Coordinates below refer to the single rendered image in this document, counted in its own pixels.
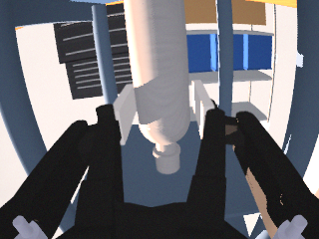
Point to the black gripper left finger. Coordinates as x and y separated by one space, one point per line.
38 207

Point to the white plastic bottle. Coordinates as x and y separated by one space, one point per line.
157 41

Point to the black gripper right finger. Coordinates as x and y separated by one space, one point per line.
287 206

